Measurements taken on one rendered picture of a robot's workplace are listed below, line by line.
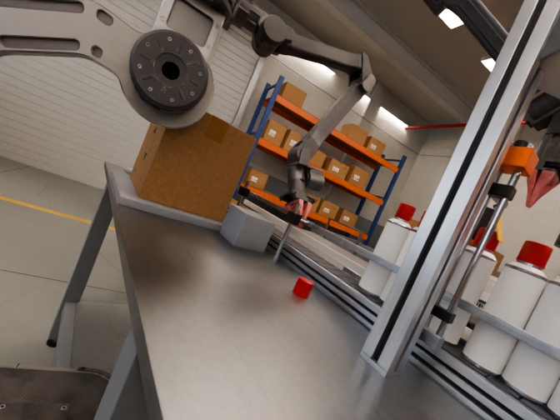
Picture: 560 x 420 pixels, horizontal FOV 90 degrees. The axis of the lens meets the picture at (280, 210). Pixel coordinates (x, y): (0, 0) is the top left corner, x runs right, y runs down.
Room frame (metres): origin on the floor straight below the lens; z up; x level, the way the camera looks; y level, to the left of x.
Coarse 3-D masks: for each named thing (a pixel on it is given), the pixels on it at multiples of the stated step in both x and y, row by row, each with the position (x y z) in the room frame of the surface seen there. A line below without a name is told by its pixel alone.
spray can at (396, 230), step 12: (396, 216) 0.59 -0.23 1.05; (408, 216) 0.58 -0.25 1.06; (384, 228) 0.60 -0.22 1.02; (396, 228) 0.58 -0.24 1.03; (408, 228) 0.58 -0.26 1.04; (384, 240) 0.59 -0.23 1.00; (396, 240) 0.57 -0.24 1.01; (372, 252) 0.60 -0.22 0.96; (384, 252) 0.58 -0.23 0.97; (396, 252) 0.58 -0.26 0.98; (372, 264) 0.59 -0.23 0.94; (372, 276) 0.58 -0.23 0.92; (384, 276) 0.58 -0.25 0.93; (360, 288) 0.59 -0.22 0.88; (372, 288) 0.57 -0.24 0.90
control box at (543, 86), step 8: (552, 32) 0.37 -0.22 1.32; (552, 40) 0.36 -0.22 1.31; (544, 48) 0.37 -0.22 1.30; (552, 48) 0.35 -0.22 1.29; (544, 56) 0.36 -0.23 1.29; (552, 56) 0.36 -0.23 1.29; (544, 64) 0.37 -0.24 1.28; (552, 64) 0.37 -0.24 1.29; (544, 72) 0.39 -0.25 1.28; (552, 72) 0.38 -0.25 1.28; (544, 80) 0.40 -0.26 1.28; (552, 80) 0.39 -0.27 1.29; (544, 88) 0.41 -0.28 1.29; (552, 88) 0.41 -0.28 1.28
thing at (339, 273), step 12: (276, 228) 0.97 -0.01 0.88; (288, 240) 0.83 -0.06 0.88; (312, 252) 0.80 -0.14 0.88; (324, 264) 0.70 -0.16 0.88; (336, 276) 0.63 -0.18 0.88; (348, 276) 0.68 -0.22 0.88; (372, 300) 0.54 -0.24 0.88; (444, 348) 0.43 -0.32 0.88; (456, 348) 0.46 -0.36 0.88; (480, 372) 0.39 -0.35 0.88; (504, 384) 0.39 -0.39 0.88; (516, 396) 0.36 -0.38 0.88; (540, 408) 0.35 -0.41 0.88
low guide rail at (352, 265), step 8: (256, 208) 1.10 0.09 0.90; (264, 216) 1.04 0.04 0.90; (272, 216) 1.01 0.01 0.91; (280, 224) 0.96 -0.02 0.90; (296, 232) 0.88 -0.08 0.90; (304, 240) 0.85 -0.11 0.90; (312, 240) 0.82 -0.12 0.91; (320, 248) 0.79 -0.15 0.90; (328, 248) 0.76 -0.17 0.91; (336, 256) 0.74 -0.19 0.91; (344, 264) 0.71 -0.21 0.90; (352, 264) 0.69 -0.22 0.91; (360, 272) 0.67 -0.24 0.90; (464, 336) 0.48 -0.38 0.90; (552, 392) 0.38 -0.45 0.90
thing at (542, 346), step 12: (252, 192) 1.01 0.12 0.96; (276, 204) 0.89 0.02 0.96; (312, 228) 0.73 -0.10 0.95; (324, 228) 0.71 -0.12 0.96; (336, 240) 0.66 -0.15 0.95; (360, 252) 0.60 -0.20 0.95; (384, 264) 0.55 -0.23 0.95; (480, 312) 0.41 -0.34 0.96; (492, 324) 0.40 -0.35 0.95; (504, 324) 0.39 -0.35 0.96; (516, 336) 0.38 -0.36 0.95; (528, 336) 0.37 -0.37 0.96; (540, 348) 0.36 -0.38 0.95; (552, 348) 0.35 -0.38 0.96
